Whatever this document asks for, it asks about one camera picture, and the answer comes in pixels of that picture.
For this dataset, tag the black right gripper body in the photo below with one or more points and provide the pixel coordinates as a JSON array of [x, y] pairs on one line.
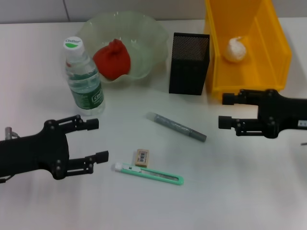
[[283, 112]]

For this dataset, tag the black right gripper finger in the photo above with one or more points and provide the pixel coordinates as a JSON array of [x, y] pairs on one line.
[[225, 122], [229, 99]]

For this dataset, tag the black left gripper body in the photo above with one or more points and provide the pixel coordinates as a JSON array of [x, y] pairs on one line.
[[28, 153]]

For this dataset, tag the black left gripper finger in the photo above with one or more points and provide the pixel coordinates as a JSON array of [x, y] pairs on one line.
[[92, 124], [102, 157]]

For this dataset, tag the beige eraser with barcode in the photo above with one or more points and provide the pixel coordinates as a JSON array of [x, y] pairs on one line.
[[142, 157]]

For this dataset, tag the clear water bottle green label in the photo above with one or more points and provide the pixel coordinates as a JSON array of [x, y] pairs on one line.
[[84, 81]]

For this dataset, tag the white paper ball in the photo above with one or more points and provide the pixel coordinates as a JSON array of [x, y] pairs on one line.
[[236, 50]]

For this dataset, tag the grey glitter pen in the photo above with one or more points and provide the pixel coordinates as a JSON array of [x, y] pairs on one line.
[[175, 127]]

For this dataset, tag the green utility knife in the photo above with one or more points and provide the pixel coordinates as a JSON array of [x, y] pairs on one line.
[[153, 174]]

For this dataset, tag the red ball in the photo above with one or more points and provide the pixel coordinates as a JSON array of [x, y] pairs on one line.
[[112, 62]]

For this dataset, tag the black mesh pen holder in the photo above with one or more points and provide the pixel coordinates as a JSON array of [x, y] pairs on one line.
[[188, 72]]

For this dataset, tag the green glass fruit bowl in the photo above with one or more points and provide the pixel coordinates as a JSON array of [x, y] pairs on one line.
[[144, 48]]

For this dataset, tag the yellow plastic bin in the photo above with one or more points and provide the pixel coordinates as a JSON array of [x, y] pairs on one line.
[[263, 72]]

